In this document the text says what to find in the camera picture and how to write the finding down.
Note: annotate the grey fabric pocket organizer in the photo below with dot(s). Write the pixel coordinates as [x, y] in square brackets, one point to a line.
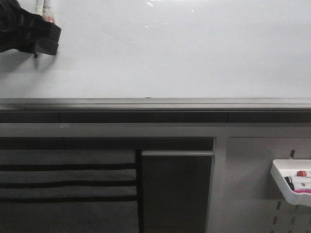
[70, 191]

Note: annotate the grey pegboard panel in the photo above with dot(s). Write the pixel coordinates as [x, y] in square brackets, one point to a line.
[244, 196]

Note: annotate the pink eraser in tray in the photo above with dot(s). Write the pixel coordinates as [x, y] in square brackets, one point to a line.
[303, 191]

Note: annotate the dark grey panel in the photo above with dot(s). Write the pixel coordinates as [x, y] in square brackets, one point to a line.
[176, 189]

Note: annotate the grey whiteboard tray rail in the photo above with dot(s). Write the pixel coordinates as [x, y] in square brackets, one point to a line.
[154, 104]

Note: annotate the white dry-erase marker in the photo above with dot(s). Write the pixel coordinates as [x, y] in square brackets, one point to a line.
[44, 9]

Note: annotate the red capped marker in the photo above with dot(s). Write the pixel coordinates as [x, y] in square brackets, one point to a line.
[303, 173]

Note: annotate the white plastic tray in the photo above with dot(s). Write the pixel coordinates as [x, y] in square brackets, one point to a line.
[282, 168]

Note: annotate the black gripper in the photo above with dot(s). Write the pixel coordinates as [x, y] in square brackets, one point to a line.
[26, 32]

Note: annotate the white whiteboard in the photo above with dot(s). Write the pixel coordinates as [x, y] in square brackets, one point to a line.
[169, 49]

